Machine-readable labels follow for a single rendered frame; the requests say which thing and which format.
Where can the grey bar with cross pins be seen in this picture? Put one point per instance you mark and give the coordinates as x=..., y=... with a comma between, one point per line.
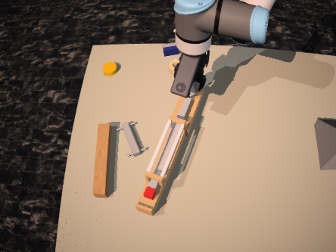
x=130, y=138

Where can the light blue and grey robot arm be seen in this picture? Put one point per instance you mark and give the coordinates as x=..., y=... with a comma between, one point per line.
x=197, y=20

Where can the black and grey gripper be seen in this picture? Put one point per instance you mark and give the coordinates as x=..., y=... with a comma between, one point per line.
x=199, y=77

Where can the orange short cylinder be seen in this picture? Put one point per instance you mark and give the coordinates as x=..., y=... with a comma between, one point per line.
x=110, y=68

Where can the orange wooden plank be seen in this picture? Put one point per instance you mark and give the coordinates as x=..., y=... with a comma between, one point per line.
x=102, y=161

